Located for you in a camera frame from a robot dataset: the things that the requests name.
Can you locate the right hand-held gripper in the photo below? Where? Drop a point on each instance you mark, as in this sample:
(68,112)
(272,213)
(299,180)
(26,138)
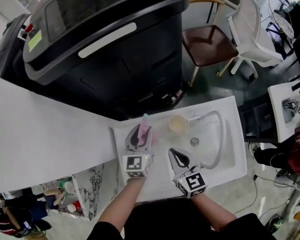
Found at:
(192,182)

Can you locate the person's left forearm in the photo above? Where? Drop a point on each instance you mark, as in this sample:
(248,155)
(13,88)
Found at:
(120,204)

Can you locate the pink spray bottle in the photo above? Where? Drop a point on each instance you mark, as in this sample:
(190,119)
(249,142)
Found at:
(145,131)

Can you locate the person's right forearm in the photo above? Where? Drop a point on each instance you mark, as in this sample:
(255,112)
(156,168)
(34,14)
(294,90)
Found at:
(212,211)

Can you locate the person's black shirt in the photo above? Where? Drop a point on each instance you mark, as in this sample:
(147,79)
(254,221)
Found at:
(165,221)

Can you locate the dark stool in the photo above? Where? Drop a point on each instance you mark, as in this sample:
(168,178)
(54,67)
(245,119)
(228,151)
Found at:
(256,120)

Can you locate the white mesh chair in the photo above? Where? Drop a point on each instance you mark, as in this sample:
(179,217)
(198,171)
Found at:
(250,29)

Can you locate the metal sink drain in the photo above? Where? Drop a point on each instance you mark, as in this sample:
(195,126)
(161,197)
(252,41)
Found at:
(194,141)

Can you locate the red and white cup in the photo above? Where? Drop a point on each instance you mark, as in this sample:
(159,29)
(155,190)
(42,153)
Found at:
(74,206)

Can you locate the small white table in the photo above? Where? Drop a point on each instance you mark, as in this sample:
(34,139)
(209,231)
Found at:
(280,116)

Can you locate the large black machine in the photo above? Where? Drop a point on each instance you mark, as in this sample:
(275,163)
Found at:
(110,46)

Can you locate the brown seat wooden chair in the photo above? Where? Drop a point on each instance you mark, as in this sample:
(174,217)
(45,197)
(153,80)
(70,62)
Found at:
(210,45)

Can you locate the marble pattern cabinet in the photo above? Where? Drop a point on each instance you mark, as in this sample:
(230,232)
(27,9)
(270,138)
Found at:
(95,189)

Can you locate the white sink basin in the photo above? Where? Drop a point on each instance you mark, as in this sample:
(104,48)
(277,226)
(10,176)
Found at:
(230,124)

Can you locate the white bowl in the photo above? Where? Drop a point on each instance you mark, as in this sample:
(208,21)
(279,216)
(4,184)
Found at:
(69,187)

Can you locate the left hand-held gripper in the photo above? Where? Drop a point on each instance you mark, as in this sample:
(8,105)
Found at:
(137,164)

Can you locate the beige cup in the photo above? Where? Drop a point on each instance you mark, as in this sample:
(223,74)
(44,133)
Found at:
(177,124)

